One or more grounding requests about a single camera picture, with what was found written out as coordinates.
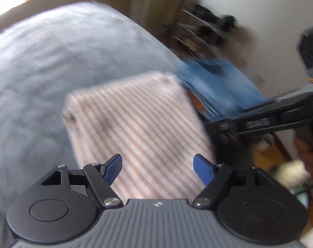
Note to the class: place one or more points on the beige houndstooth coat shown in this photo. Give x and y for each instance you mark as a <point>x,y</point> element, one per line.
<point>133,124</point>

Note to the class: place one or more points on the grey blue bed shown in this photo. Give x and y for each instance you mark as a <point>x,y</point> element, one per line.
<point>55,69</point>

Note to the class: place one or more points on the folded blue jeans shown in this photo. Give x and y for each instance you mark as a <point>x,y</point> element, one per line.
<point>218,87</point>

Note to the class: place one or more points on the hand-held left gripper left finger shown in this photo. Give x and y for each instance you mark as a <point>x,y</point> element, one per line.
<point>113,168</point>

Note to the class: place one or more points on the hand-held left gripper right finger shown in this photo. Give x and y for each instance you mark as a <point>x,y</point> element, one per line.
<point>203,169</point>

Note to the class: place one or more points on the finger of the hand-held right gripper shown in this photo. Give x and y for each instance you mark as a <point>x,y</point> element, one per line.
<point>218,127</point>

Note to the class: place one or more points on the white fluffy object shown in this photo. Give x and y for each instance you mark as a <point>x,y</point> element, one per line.
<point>292,171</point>

